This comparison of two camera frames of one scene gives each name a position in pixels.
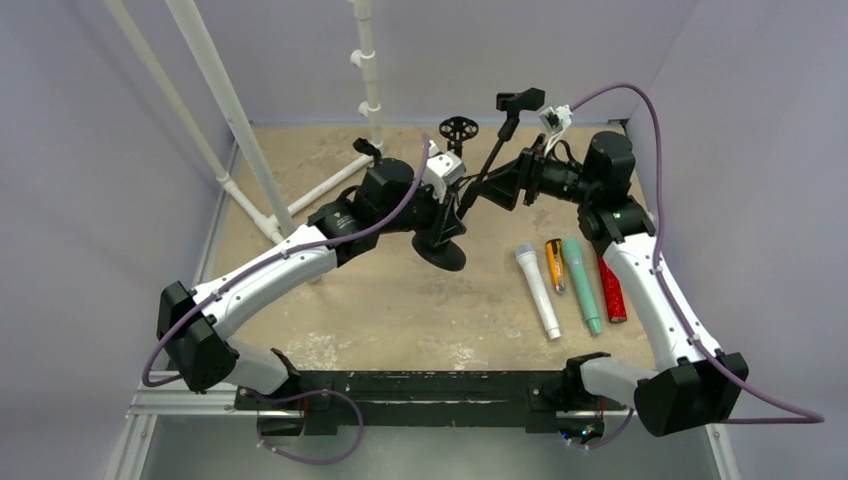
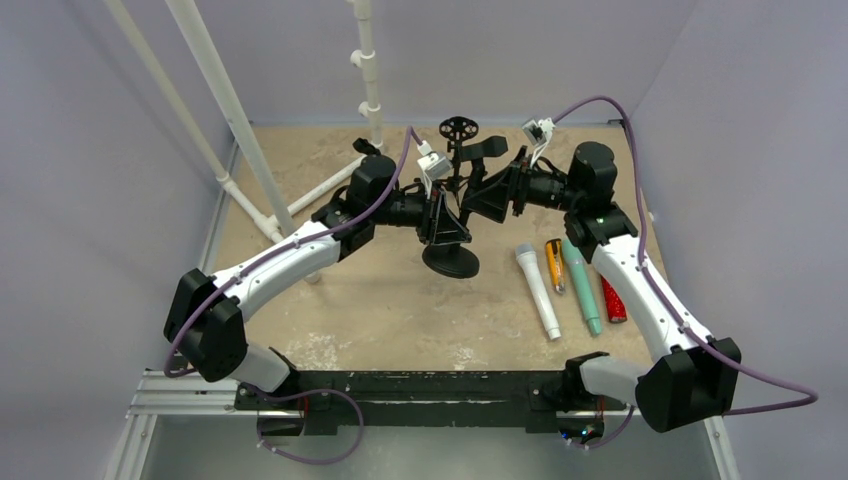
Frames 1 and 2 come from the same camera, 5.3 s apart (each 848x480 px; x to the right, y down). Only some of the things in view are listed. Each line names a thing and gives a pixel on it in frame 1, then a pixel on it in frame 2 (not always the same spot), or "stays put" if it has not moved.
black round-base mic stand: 452,257 to 454,260
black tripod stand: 363,146 stays put
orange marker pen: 554,248 stays put
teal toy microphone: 576,259 stays put
